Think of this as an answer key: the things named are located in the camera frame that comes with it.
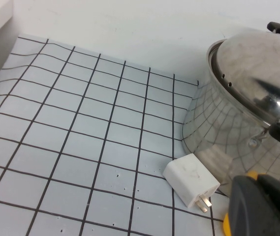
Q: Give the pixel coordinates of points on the grey black-grid table mat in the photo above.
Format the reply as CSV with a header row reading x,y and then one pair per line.
x,y
80,123

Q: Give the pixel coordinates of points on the white charger plug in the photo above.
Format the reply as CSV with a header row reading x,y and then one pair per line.
x,y
191,177

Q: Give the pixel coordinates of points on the steel lid with black knob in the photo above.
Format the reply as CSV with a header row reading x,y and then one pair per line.
x,y
248,59

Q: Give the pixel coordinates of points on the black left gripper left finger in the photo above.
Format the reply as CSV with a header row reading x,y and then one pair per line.
x,y
245,209

